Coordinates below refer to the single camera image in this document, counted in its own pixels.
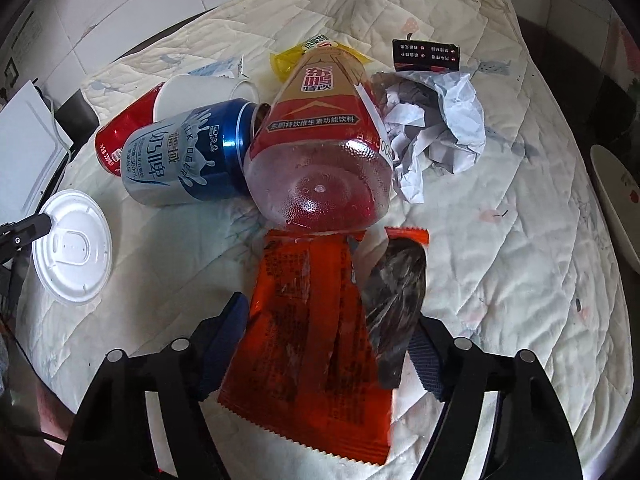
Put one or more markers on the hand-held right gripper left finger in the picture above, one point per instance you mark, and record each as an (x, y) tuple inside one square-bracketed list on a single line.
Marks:
[(225, 345)]

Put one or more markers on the small white and blue carton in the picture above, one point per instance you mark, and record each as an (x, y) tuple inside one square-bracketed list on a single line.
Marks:
[(215, 67)]

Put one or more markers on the small black box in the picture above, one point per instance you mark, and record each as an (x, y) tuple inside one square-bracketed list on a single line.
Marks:
[(425, 55)]

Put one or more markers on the white plastic lid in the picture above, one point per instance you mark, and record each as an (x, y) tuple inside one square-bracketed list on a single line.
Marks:
[(75, 260)]

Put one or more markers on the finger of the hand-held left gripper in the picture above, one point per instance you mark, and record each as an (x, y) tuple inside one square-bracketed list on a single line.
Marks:
[(22, 232)]

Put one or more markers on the orange wrapper with clear window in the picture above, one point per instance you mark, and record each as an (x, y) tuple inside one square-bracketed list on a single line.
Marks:
[(400, 280)]

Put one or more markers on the white bowl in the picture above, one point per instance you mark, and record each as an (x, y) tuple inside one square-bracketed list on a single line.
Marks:
[(617, 195)]

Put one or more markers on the red drink can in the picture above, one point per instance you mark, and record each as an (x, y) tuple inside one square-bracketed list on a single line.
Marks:
[(117, 132)]

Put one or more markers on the blue and white drink can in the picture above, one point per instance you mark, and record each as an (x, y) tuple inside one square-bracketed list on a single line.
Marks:
[(170, 160)]

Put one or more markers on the white paper cup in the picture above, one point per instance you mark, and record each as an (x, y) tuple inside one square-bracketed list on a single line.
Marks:
[(195, 92)]

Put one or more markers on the crumpled white paper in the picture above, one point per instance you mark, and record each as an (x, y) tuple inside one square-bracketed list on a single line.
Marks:
[(450, 125)]

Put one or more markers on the white quilted blanket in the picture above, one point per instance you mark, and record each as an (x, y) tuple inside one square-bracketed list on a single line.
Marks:
[(500, 270)]

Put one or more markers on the yellow snack wrapper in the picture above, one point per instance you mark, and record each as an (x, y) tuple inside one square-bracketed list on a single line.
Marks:
[(285, 62)]

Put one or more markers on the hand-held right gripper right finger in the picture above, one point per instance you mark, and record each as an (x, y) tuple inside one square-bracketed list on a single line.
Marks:
[(425, 360)]

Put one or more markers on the plastic bottle with red label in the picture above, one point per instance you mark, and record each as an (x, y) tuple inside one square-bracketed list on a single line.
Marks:
[(315, 160)]

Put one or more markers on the orange snack wrapper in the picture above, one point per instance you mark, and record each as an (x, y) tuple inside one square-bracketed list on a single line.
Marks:
[(300, 335)]

